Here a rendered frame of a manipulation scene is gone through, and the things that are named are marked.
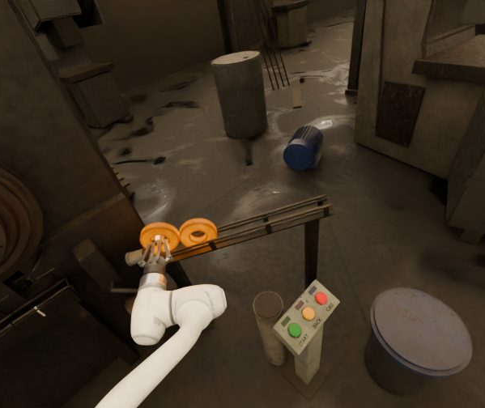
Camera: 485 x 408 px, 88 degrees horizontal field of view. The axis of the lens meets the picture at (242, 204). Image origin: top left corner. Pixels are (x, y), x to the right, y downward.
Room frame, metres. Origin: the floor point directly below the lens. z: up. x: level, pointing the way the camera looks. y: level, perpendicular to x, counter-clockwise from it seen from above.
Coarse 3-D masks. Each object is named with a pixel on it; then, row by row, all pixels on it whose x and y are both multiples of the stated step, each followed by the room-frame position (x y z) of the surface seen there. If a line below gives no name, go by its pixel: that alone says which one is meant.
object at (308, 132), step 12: (300, 132) 2.25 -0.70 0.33; (312, 132) 2.23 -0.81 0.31; (288, 144) 2.13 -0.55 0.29; (300, 144) 2.01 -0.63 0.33; (312, 144) 2.06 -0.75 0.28; (288, 156) 2.06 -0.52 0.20; (300, 156) 1.99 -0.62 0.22; (312, 156) 1.95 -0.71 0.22; (300, 168) 1.99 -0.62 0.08; (312, 168) 2.06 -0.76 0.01
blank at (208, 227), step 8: (184, 224) 0.77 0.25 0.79; (192, 224) 0.75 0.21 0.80; (200, 224) 0.75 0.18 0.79; (208, 224) 0.75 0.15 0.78; (184, 232) 0.75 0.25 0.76; (192, 232) 0.75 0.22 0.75; (208, 232) 0.75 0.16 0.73; (216, 232) 0.75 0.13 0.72; (184, 240) 0.75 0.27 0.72; (192, 240) 0.75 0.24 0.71; (200, 240) 0.76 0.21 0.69; (192, 248) 0.75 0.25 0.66
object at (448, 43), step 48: (384, 0) 2.24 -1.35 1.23; (432, 0) 1.93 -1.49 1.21; (480, 0) 1.50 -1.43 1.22; (384, 48) 2.19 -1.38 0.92; (432, 48) 1.92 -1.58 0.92; (480, 48) 1.82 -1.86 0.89; (384, 96) 2.10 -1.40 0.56; (432, 96) 1.75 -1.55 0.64; (480, 96) 1.49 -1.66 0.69; (384, 144) 2.03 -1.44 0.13; (432, 144) 1.65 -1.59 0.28
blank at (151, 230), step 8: (152, 224) 0.77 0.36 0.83; (160, 224) 0.76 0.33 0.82; (168, 224) 0.77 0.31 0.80; (144, 232) 0.75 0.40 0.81; (152, 232) 0.75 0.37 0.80; (160, 232) 0.75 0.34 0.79; (168, 232) 0.75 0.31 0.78; (176, 232) 0.75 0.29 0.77; (144, 240) 0.75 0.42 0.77; (168, 240) 0.75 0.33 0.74; (176, 240) 0.75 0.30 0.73
